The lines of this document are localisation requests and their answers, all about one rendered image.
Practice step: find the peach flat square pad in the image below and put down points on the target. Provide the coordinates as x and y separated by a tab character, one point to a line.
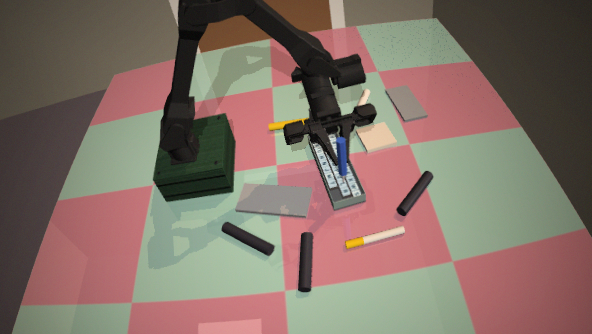
376	137

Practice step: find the dark grey cylinder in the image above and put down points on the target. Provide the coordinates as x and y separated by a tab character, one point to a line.
306	260
414	193
248	239

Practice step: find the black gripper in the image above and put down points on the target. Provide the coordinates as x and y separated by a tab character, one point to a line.
327	114

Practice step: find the blue stylus with grey tip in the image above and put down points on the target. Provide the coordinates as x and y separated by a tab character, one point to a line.
342	156

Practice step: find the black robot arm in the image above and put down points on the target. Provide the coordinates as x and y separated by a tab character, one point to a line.
315	62

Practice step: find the black keyboard with white keys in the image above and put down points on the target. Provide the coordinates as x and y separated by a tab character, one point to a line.
341	194

